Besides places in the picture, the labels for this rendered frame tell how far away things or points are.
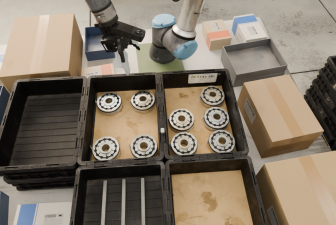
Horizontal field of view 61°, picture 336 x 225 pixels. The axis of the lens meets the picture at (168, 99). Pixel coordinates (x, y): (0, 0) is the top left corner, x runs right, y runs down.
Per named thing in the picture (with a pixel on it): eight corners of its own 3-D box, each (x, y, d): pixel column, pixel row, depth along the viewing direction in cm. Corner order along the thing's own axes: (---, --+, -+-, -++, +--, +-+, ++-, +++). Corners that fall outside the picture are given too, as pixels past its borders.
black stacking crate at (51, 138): (26, 96, 127) (15, 80, 118) (93, 92, 129) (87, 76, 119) (3, 183, 105) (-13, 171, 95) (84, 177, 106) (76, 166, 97)
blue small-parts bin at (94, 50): (87, 36, 166) (84, 27, 160) (113, 33, 167) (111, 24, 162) (87, 61, 155) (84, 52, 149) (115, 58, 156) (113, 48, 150)
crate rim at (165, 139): (158, 75, 122) (158, 71, 120) (227, 71, 123) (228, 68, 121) (164, 162, 99) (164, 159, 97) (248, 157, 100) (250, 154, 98)
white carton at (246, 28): (230, 28, 170) (233, 16, 162) (249, 25, 171) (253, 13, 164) (242, 52, 159) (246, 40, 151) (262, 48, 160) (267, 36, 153)
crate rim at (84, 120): (88, 79, 121) (87, 75, 119) (158, 75, 122) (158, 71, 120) (78, 168, 98) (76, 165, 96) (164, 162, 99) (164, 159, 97)
